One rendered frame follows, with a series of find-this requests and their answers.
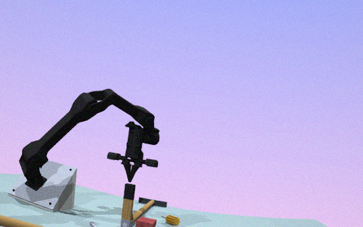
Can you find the red rectangular block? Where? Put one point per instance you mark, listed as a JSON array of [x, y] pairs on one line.
[[146, 222]]

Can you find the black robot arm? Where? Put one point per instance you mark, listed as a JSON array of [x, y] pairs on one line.
[[34, 155]]

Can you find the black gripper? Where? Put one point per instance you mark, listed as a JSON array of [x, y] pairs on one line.
[[133, 150]]

